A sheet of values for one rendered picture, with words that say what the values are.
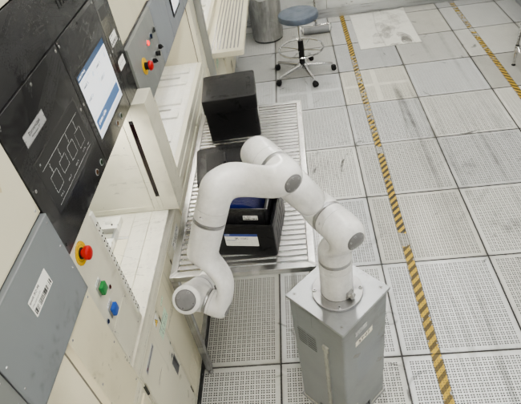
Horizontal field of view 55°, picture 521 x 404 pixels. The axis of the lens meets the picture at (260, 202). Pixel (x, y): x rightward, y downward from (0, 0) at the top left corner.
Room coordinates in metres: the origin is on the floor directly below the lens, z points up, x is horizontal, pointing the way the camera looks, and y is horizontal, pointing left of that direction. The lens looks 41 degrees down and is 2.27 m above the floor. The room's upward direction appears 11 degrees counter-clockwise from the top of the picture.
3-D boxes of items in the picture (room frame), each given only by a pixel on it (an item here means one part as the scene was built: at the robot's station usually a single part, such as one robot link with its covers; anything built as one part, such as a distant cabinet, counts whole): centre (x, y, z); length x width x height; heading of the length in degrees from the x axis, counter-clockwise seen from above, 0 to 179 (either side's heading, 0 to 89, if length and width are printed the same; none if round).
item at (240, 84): (2.45, 0.05, 0.89); 0.29 x 0.29 x 0.25; 86
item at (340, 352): (1.17, -0.22, 0.38); 0.28 x 0.28 x 0.76; 37
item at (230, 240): (1.57, 0.07, 0.85); 0.28 x 0.28 x 0.17; 74
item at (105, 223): (1.58, 0.72, 0.89); 0.22 x 0.21 x 0.04; 82
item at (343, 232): (1.14, -0.23, 1.07); 0.19 x 0.12 x 0.24; 24
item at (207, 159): (1.98, 0.13, 0.83); 0.29 x 0.29 x 0.13; 89
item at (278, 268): (1.99, 0.04, 0.38); 1.30 x 0.60 x 0.76; 172
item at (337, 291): (1.17, -0.22, 0.85); 0.19 x 0.19 x 0.18
